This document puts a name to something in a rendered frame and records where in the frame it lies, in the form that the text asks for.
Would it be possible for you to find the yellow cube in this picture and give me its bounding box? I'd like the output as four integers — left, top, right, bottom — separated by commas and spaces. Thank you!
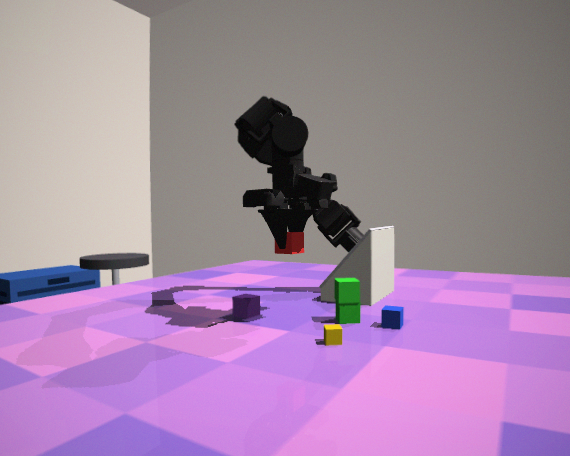
324, 324, 342, 346

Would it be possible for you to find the blue block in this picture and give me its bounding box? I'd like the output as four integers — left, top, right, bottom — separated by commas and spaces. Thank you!
382, 305, 403, 329

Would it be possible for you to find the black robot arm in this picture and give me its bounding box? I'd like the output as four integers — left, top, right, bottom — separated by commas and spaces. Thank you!
234, 97, 364, 252

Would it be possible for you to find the green block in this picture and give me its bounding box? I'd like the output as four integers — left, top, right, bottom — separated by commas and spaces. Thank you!
335, 278, 360, 304
336, 301, 360, 324

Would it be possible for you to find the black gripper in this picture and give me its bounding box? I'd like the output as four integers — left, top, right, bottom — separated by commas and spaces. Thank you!
243, 159, 328, 249

